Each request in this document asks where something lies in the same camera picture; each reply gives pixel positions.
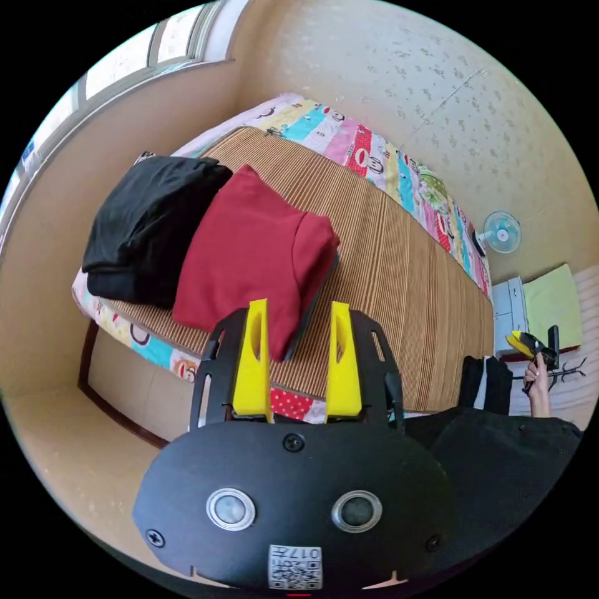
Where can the light green cloth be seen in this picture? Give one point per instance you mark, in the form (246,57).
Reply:
(552,304)

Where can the small blue fan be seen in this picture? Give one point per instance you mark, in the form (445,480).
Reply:
(501,232)

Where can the pile of clothes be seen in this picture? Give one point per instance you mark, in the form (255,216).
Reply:
(140,229)

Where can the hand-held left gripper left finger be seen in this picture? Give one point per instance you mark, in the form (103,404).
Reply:
(252,374)

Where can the person's right forearm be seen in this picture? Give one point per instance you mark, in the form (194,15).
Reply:
(541,405)

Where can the person's body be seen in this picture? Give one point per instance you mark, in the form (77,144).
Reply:
(491,468)

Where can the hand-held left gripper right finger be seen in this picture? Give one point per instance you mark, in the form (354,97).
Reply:
(345,374)

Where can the bed with woven mat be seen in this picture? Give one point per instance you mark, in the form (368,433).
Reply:
(398,281)

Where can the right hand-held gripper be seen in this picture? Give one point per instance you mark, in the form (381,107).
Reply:
(538,348)

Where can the person's right hand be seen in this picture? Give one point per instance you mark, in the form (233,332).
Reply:
(537,376)

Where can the white cupboard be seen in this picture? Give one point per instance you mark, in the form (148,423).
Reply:
(509,309)

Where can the red long sleeve shirt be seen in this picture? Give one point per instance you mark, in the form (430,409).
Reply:
(252,262)

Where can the window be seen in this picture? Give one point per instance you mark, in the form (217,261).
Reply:
(117,61)

